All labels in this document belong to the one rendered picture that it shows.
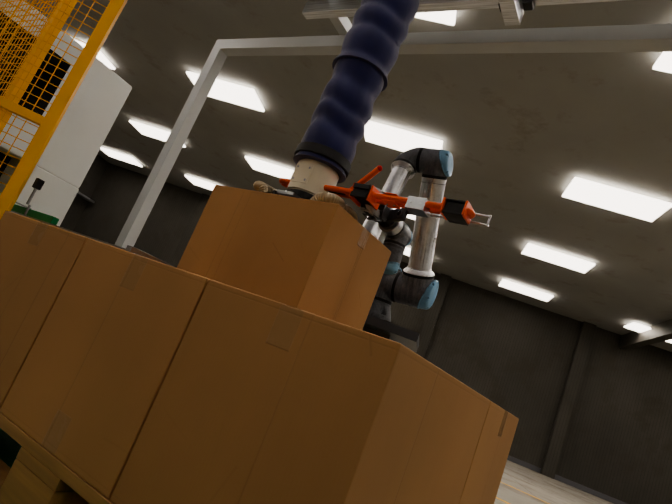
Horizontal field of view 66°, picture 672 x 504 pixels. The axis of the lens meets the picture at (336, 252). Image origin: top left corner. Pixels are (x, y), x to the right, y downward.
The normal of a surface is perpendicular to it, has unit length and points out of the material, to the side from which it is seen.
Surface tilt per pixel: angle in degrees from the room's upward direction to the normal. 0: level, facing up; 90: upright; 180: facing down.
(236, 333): 90
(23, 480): 90
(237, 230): 90
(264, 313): 90
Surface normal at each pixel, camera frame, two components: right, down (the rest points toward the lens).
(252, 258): -0.50, -0.38
